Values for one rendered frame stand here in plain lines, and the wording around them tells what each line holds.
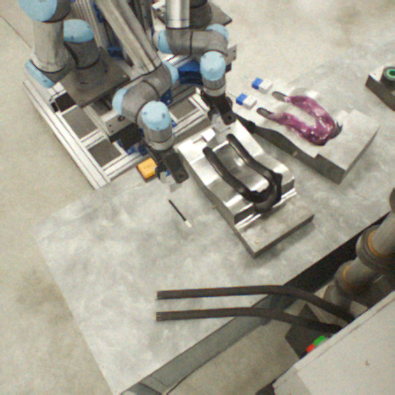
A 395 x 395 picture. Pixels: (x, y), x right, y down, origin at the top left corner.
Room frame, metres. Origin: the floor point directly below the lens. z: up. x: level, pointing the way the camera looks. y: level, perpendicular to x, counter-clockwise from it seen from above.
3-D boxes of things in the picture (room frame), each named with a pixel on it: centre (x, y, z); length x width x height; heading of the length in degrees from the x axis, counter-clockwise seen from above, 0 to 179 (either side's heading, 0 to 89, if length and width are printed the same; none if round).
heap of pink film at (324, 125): (1.03, -0.45, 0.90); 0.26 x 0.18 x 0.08; 44
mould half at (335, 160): (1.03, -0.46, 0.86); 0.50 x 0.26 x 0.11; 44
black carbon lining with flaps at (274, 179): (0.82, -0.18, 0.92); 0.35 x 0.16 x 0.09; 26
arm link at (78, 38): (1.24, 0.35, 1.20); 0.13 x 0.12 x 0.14; 136
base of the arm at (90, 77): (1.25, 0.35, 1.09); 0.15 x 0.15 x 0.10
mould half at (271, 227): (0.80, -0.17, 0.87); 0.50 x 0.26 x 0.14; 26
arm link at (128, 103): (0.89, 0.15, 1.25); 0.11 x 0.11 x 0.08; 46
